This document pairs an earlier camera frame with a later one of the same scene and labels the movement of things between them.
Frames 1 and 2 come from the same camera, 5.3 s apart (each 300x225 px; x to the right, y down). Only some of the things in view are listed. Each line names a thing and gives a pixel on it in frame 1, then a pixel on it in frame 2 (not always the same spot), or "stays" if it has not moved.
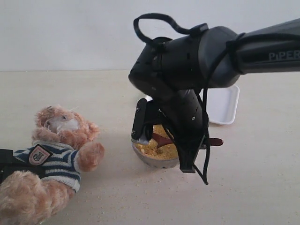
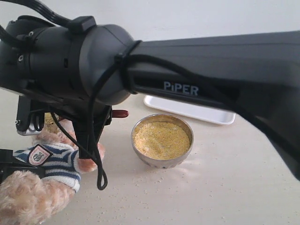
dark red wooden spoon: [161, 140] to [120, 113]
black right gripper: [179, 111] to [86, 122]
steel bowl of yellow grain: [165, 156] stays
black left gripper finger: [5, 171] stays
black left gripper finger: [8, 161] stays
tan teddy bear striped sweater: [63, 145] stays
